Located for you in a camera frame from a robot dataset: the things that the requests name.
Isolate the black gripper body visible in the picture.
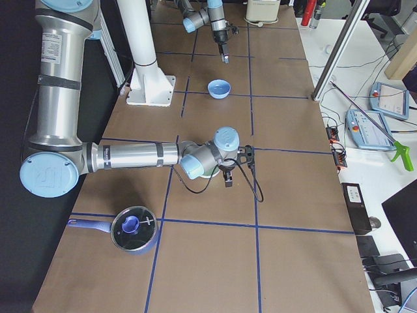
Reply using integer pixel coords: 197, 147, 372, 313
219, 160, 235, 173
213, 29, 229, 44

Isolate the green bowl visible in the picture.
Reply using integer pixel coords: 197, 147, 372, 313
200, 168, 220, 179

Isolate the blue bowl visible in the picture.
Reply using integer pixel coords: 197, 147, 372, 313
207, 79, 231, 99

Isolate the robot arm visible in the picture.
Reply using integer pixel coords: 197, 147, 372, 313
20, 1, 239, 198
174, 0, 230, 64

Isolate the cream white appliance box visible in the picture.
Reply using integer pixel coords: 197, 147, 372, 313
245, 0, 280, 23

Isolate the red bottle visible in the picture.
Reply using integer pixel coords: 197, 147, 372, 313
301, 0, 317, 26

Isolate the blue saucepan with glass lid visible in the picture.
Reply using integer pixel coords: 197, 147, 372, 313
67, 206, 160, 255

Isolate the orange black connector board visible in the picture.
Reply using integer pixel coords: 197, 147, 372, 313
326, 126, 347, 171

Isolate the black power adapter box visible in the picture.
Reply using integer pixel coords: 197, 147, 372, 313
341, 183, 372, 235

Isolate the near teach pendant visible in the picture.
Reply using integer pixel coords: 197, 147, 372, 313
346, 110, 395, 151

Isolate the teach pendant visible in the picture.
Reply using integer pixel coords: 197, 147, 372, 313
369, 82, 410, 121
346, 110, 395, 151

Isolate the black monitor corner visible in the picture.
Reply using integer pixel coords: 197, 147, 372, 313
382, 183, 416, 265

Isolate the far teach pendant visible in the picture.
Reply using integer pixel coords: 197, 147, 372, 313
369, 82, 410, 121

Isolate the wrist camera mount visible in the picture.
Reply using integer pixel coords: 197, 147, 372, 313
227, 21, 239, 36
237, 145, 255, 169

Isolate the white camera mast base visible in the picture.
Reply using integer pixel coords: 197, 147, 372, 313
117, 0, 176, 107

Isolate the aluminium frame post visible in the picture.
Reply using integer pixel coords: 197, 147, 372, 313
311, 0, 370, 101

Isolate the green handled reacher grabber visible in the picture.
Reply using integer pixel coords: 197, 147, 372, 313
330, 81, 414, 171

